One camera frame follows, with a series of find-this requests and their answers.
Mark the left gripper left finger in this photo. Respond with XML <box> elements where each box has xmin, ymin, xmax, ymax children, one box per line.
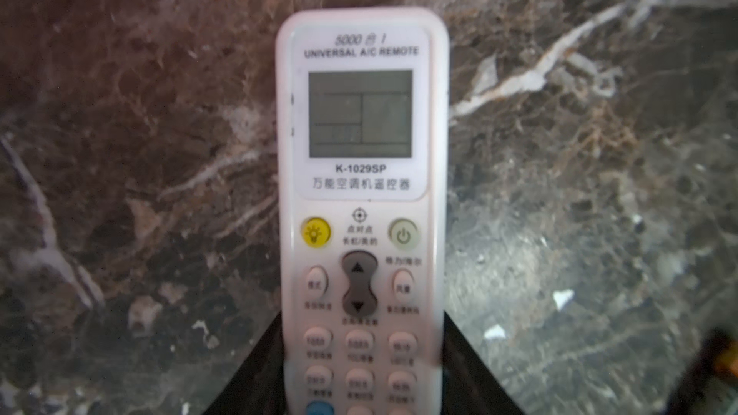
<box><xmin>204</xmin><ymin>313</ymin><xmax>286</xmax><ymax>415</ymax></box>

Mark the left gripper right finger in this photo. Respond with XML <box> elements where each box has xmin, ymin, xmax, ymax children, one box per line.
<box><xmin>441</xmin><ymin>313</ymin><xmax>525</xmax><ymax>415</ymax></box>

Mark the white AC remote control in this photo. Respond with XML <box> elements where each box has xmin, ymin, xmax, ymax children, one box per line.
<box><xmin>276</xmin><ymin>7</ymin><xmax>450</xmax><ymax>414</ymax></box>

